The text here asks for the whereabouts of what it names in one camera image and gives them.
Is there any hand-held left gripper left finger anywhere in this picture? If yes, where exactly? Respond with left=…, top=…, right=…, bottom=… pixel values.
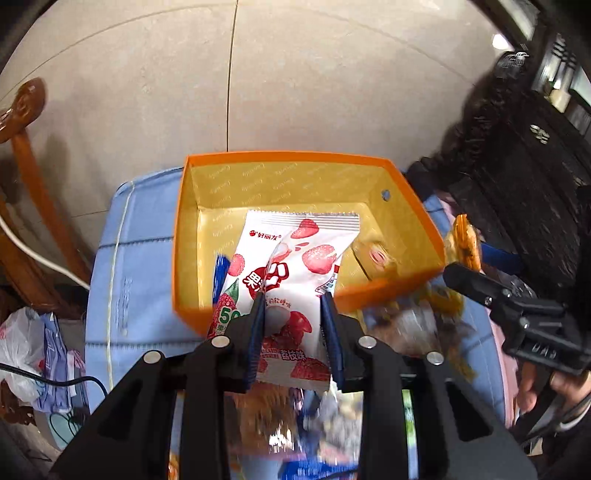
left=48, top=293, right=269, bottom=480

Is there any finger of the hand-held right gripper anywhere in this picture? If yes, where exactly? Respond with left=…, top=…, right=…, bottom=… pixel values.
left=442, top=261, right=513, bottom=308

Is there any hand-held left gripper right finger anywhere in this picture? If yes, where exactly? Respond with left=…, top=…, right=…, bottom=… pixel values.
left=318, top=291, right=539, bottom=480

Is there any orange snack packet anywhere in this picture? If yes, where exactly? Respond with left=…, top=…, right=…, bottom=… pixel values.
left=445, top=215, right=483, bottom=273

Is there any strawberry print snack packet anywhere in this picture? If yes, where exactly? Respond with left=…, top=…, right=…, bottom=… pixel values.
left=206, top=209, right=361, bottom=393

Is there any orange cardboard box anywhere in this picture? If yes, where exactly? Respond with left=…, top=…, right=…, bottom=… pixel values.
left=172, top=151, right=446, bottom=337

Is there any person's right forearm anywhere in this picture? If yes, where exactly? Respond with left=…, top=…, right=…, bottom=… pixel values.
left=508, top=392, right=591, bottom=480

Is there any person's right hand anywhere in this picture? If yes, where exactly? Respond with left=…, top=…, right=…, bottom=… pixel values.
left=515, top=362, right=591, bottom=416

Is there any pink cloth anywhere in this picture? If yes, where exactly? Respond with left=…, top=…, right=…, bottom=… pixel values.
left=489, top=318, right=522, bottom=430

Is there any pile of mixed snack packets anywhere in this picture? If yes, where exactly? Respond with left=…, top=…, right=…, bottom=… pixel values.
left=168, top=286, right=476, bottom=480

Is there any small golden snack packet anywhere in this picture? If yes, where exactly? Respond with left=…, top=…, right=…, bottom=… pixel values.
left=353, top=240, right=400, bottom=280

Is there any dark carved wooden furniture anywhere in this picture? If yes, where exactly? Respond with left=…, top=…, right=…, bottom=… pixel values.
left=406, top=32, right=591, bottom=296

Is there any blue quilted blanket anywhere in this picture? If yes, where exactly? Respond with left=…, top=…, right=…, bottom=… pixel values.
left=84, top=167, right=513, bottom=480

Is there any blue white plastic bag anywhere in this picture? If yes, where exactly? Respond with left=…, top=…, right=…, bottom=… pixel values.
left=32, top=314, right=88, bottom=414

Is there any brown wooden chair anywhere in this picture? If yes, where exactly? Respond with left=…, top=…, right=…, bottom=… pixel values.
left=0, top=78, right=93, bottom=319

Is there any black cable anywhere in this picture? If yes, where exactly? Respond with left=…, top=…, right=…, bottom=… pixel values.
left=0, top=362, right=109, bottom=398

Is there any white cable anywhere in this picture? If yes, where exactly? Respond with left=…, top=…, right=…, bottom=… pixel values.
left=0, top=215, right=90, bottom=291

